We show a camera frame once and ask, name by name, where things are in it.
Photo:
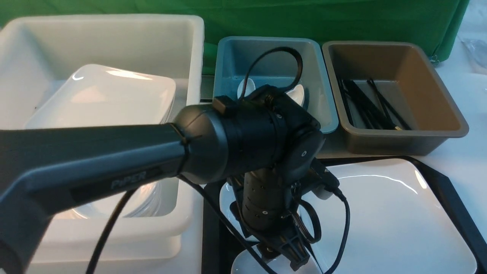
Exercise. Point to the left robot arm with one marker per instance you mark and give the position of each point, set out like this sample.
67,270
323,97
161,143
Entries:
47,171

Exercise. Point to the brown plastic bin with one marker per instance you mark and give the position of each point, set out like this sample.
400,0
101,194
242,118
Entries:
405,77

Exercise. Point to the bundle of black chopsticks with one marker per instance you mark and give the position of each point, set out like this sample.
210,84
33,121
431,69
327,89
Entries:
361,110

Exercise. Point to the large white plastic tub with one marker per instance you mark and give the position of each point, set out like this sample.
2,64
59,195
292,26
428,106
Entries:
38,54

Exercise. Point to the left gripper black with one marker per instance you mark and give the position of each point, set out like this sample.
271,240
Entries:
276,214

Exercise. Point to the stack of white bowls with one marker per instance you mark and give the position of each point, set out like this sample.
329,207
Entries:
142,203

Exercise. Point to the stack of white square plates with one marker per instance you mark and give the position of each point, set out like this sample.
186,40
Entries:
97,95

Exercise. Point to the white bowl tray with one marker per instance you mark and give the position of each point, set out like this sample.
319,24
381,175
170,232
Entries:
226,198
244,263

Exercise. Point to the green backdrop cloth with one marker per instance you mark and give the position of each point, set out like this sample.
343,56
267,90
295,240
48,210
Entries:
430,24

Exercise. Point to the large white rice plate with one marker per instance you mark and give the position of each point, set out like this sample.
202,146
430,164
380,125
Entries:
397,225

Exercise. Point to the clear plastic bag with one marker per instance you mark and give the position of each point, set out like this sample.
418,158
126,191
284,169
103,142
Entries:
477,54

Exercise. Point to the teal plastic bin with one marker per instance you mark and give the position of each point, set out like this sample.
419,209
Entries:
236,54

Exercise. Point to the black serving tray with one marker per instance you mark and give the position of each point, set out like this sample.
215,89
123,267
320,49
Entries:
220,247

